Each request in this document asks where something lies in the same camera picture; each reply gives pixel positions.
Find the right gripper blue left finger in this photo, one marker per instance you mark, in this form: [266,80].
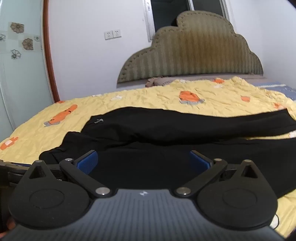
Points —
[87,162]

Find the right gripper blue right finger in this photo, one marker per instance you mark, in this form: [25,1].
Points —
[199,163]

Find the black trousers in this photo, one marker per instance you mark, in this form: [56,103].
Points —
[149,148]

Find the yellow carrot print bedsheet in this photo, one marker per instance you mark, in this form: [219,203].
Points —
[41,201]

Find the brown grey pillow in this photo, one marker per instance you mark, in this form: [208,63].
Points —
[161,81]

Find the frosted glass floral sliding door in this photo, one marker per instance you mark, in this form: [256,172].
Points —
[25,88]

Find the blue striped mattress cover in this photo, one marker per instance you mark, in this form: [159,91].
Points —
[277,86]

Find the olive green padded headboard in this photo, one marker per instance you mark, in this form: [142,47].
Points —
[201,43]

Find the white wall socket pair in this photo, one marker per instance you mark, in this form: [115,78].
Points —
[112,34]

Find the dark window with white frame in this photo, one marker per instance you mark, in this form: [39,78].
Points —
[162,13]

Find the brown wooden door frame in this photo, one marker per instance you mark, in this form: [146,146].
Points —
[47,52]

